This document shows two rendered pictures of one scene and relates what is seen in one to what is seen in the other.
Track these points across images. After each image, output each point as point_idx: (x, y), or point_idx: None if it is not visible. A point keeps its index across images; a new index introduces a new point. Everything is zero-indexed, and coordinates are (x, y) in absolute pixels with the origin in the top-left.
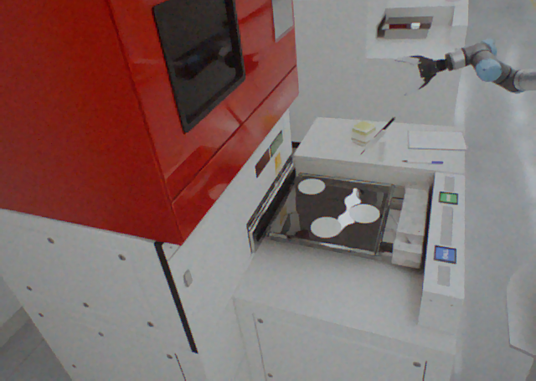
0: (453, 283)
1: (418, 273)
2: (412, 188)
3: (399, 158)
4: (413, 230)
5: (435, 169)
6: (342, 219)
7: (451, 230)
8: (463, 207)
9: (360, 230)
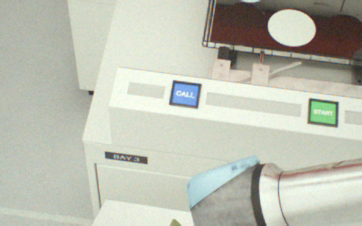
0: (133, 98)
1: None
2: None
3: None
4: (258, 82)
5: None
6: (269, 1)
7: (242, 110)
8: (303, 130)
9: (250, 24)
